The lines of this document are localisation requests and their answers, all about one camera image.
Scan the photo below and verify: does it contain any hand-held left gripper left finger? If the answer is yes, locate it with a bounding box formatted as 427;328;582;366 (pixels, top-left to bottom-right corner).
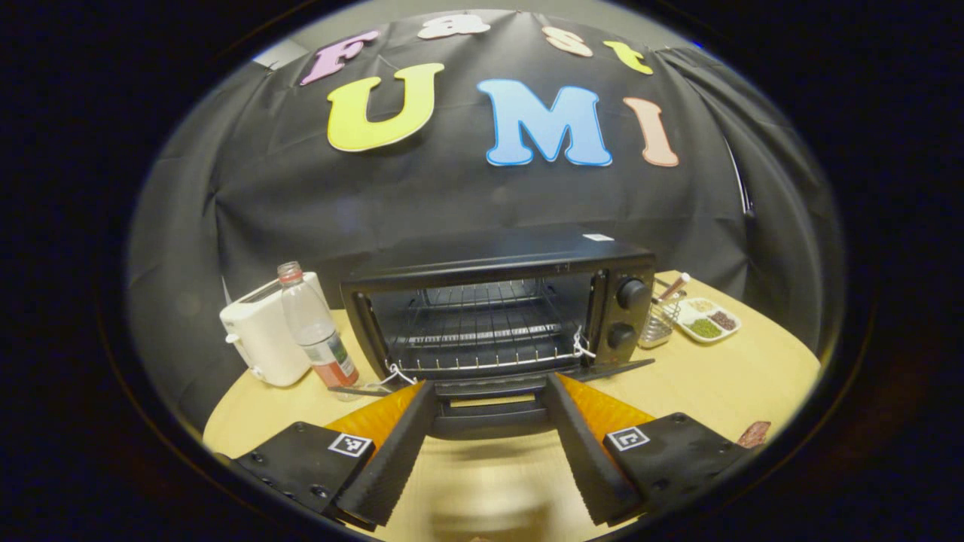
230;380;439;528

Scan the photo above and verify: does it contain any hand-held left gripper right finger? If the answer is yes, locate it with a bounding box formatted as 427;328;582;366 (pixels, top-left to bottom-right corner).
545;373;750;528

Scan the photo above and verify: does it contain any black electric oven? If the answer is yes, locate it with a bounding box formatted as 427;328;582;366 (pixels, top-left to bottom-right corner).
328;224;657;441

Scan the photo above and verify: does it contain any clear plastic water bottle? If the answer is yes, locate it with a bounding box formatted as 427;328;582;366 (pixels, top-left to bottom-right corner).
276;261;361;392

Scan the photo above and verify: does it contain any white divided bean plate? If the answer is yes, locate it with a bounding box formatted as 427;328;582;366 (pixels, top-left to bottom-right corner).
676;297;743;345

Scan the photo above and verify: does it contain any white toaster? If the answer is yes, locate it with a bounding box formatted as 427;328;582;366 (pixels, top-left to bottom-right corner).
219;272;332;388

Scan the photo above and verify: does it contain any black backdrop cloth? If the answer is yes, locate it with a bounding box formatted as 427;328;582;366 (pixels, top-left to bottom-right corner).
124;9;844;422

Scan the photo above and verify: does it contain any wire mesh basket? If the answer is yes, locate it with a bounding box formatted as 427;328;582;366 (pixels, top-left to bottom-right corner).
639;282;690;349

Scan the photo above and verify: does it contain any brown handled utensil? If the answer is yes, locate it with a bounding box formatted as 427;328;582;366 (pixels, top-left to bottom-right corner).
654;273;691;306

